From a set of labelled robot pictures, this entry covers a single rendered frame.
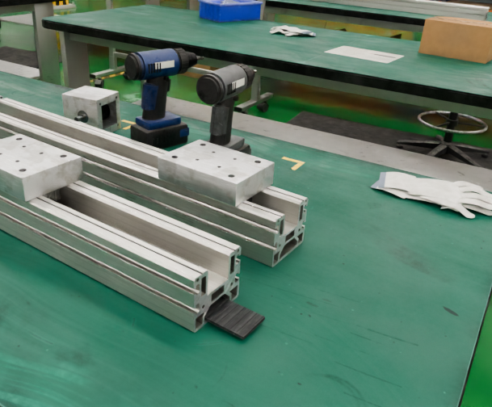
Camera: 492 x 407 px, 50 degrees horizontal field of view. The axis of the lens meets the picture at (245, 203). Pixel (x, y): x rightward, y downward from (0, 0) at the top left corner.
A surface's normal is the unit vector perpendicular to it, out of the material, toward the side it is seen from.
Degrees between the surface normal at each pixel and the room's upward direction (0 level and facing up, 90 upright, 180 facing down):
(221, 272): 90
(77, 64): 90
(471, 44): 89
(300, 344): 0
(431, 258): 0
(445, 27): 86
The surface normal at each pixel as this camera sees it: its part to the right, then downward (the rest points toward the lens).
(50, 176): 0.83, 0.29
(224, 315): 0.05, -0.89
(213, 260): -0.56, 0.35
